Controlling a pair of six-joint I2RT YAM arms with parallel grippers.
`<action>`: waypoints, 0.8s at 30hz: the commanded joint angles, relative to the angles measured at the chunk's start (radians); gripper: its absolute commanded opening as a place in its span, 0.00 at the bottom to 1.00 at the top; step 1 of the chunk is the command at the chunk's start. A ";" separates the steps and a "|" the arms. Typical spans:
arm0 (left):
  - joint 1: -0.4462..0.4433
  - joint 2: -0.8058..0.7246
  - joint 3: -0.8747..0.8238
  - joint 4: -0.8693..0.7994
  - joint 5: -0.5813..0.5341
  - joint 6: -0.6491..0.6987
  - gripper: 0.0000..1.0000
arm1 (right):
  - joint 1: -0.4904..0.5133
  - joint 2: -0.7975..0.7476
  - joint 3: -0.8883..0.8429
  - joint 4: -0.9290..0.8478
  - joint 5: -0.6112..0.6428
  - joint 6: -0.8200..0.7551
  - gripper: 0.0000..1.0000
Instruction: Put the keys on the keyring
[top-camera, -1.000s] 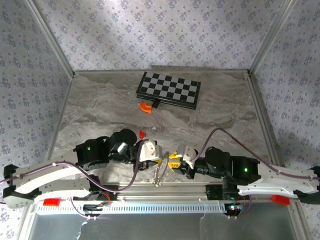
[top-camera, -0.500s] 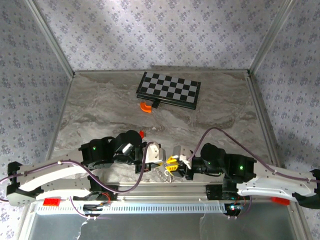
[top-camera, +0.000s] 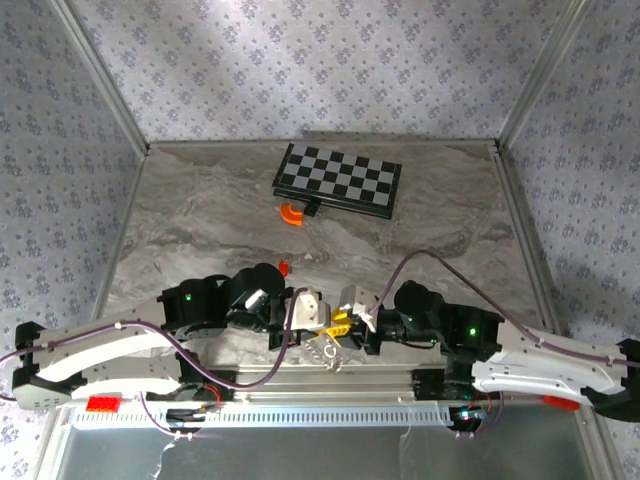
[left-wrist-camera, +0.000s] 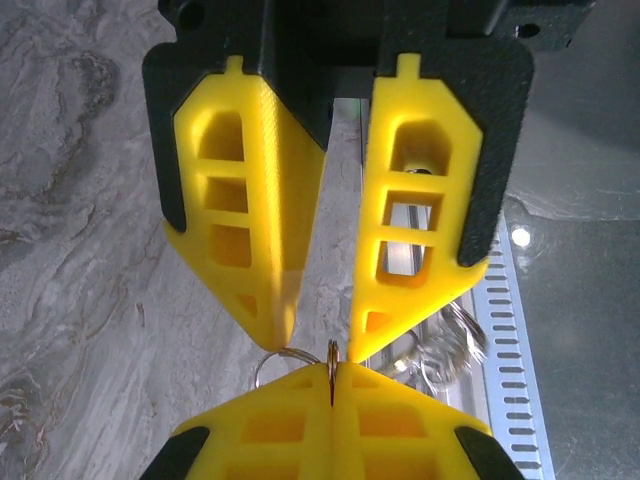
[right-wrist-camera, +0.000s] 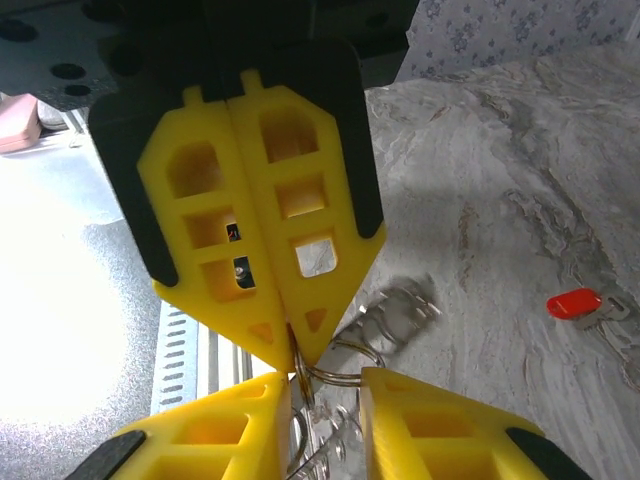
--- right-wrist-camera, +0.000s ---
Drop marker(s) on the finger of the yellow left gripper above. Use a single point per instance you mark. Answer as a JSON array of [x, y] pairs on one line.
[[165, 210], [340, 280]]

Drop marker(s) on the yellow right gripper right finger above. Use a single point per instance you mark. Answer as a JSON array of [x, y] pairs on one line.
[[400, 440]]

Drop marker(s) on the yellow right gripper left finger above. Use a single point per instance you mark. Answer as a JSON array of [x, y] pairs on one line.
[[225, 440]]

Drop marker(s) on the red plastic key tag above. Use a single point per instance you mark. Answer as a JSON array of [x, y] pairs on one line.
[[572, 303]]

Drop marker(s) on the grey rounded background object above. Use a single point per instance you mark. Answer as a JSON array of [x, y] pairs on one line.
[[52, 117]]

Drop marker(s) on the pink background object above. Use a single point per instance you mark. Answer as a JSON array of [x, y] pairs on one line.
[[17, 130]]

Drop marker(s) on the wide aluminium extrusion rail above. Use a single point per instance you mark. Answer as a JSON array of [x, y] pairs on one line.
[[230, 360]]

